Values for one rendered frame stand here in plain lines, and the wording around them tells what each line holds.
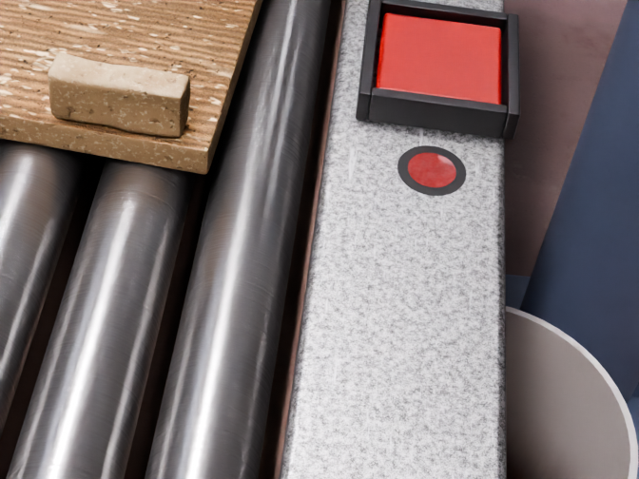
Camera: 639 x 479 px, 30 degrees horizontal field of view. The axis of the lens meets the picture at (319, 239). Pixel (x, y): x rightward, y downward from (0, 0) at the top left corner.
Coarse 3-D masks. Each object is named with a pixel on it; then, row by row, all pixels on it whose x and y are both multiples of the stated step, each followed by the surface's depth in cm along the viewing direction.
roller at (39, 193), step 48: (0, 144) 54; (0, 192) 51; (48, 192) 52; (0, 240) 49; (48, 240) 51; (0, 288) 48; (48, 288) 51; (0, 336) 47; (0, 384) 46; (0, 432) 46
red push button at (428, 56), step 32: (384, 32) 59; (416, 32) 59; (448, 32) 59; (480, 32) 60; (384, 64) 57; (416, 64) 57; (448, 64) 58; (480, 64) 58; (448, 96) 56; (480, 96) 56
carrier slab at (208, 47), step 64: (0, 0) 57; (64, 0) 57; (128, 0) 58; (192, 0) 58; (256, 0) 59; (0, 64) 54; (128, 64) 55; (192, 64) 55; (0, 128) 52; (64, 128) 52; (192, 128) 52
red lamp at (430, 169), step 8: (416, 160) 55; (424, 160) 55; (432, 160) 55; (440, 160) 55; (448, 160) 55; (408, 168) 55; (416, 168) 55; (424, 168) 55; (432, 168) 55; (440, 168) 55; (448, 168) 55; (416, 176) 54; (424, 176) 54; (432, 176) 54; (440, 176) 55; (448, 176) 55; (424, 184) 54; (432, 184) 54; (440, 184) 54
